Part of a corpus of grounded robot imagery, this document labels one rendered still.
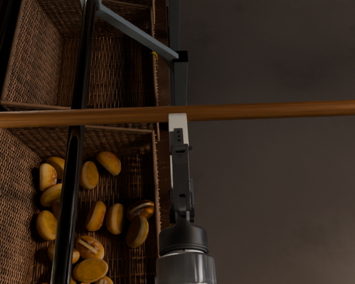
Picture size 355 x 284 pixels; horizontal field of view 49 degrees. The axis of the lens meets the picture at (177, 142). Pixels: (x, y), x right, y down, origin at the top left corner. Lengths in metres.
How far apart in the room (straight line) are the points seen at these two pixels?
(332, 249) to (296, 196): 0.29
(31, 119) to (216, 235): 1.30
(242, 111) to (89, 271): 0.69
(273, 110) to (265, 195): 1.28
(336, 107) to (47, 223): 0.89
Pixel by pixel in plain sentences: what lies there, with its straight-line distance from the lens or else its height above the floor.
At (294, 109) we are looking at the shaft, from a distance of 0.76.
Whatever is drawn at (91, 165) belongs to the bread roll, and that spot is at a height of 0.64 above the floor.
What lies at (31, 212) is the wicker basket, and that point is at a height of 0.62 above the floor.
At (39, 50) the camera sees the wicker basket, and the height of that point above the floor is 0.73.
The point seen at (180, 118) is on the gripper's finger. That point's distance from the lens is 0.64.
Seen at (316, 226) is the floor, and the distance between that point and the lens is 2.01.
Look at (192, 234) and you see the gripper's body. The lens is 0.59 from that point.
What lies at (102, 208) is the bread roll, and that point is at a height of 0.64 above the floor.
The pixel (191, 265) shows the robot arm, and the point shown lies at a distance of 0.56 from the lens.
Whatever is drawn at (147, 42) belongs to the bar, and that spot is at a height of 1.02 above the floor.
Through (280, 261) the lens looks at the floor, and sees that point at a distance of 1.90.
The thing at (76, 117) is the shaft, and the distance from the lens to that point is 0.74.
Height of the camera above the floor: 1.79
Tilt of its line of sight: 58 degrees down
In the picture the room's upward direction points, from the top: straight up
